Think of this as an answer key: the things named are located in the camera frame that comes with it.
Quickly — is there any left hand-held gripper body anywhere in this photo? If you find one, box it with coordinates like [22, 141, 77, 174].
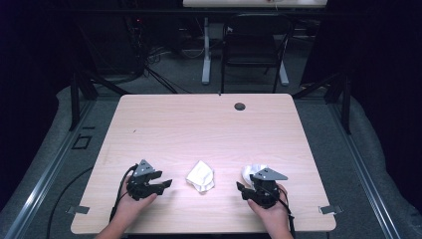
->
[126, 158, 165, 202]

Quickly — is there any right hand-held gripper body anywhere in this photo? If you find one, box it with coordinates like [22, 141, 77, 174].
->
[247, 167, 290, 210]

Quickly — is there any white sock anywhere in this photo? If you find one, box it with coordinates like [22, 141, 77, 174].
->
[241, 163, 269, 187]
[185, 159, 216, 194]

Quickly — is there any person's left hand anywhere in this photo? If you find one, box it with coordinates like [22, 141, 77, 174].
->
[113, 183, 159, 231]

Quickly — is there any person's right hand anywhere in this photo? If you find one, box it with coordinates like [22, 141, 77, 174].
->
[246, 183, 291, 234]

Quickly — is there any white desk with legs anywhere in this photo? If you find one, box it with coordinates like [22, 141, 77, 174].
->
[182, 0, 328, 86]

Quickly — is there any black folding chair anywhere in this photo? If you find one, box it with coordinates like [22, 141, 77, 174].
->
[219, 12, 297, 95]

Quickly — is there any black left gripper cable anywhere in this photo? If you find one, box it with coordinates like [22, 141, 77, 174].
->
[108, 163, 139, 223]

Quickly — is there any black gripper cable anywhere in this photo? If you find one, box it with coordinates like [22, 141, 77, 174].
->
[108, 163, 139, 223]
[278, 184, 297, 239]

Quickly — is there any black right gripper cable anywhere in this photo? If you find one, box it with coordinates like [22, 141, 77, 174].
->
[278, 184, 297, 239]

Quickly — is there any grey metal table bracket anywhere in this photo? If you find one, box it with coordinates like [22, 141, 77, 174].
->
[318, 204, 344, 215]
[65, 205, 91, 215]

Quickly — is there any black floor cable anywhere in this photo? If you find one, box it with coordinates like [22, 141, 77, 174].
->
[45, 166, 95, 239]

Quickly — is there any aluminium floor rail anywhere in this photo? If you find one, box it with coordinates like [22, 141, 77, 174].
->
[2, 99, 98, 239]
[327, 99, 403, 239]

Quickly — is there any bundle of floor cables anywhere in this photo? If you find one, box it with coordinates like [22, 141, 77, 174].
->
[140, 44, 195, 95]

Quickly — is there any black metal stand frame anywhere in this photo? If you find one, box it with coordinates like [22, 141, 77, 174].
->
[67, 69, 131, 132]
[292, 70, 353, 135]

